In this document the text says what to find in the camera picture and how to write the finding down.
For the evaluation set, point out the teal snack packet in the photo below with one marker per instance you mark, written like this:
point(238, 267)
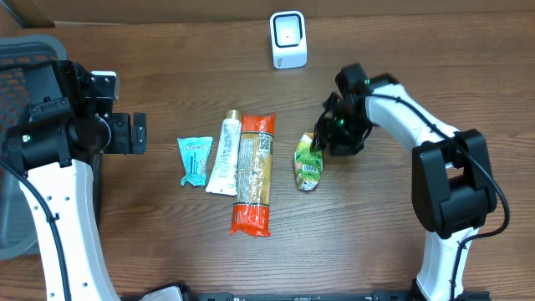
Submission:
point(195, 153)

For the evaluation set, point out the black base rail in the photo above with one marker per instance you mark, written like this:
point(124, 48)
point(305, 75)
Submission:
point(375, 296)

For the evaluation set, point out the white tube gold cap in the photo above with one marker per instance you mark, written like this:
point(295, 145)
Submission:
point(223, 179)

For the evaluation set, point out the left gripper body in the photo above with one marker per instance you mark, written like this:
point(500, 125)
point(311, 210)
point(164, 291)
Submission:
point(138, 133)

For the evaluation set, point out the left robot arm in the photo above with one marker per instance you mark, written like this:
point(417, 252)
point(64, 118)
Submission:
point(68, 236)

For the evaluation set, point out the orange spaghetti packet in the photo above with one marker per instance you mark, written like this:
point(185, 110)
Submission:
point(251, 208)

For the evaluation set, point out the grey plastic shopping basket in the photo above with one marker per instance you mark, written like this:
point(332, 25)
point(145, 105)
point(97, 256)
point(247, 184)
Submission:
point(53, 111)

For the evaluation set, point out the brown cardboard backdrop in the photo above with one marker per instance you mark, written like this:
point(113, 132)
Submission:
point(43, 13)

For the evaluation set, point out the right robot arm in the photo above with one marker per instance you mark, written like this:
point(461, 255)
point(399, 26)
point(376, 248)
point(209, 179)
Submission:
point(451, 180)

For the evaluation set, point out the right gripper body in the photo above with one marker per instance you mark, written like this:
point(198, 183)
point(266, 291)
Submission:
point(324, 136)

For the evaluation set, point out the white barcode scanner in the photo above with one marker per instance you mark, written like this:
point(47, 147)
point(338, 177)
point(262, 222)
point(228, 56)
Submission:
point(288, 40)

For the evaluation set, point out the green snack pouch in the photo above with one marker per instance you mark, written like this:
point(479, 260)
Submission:
point(308, 164)

